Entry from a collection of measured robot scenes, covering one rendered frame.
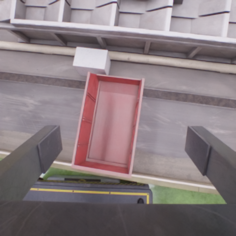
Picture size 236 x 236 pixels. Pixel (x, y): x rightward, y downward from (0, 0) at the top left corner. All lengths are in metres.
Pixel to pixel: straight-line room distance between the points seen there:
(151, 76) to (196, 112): 0.24
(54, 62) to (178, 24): 0.52
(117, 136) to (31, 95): 0.42
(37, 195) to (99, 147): 0.71
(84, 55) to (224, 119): 0.60
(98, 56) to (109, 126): 0.27
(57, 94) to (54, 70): 0.11
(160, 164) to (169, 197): 0.86
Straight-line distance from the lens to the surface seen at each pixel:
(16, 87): 0.86
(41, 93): 0.79
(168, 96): 0.71
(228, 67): 0.79
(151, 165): 0.68
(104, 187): 1.12
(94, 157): 0.68
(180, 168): 0.70
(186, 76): 0.75
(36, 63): 0.85
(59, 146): 0.17
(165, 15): 0.61
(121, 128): 0.67
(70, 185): 1.17
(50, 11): 0.71
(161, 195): 1.51
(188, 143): 0.17
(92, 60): 0.65
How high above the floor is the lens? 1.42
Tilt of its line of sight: 82 degrees down
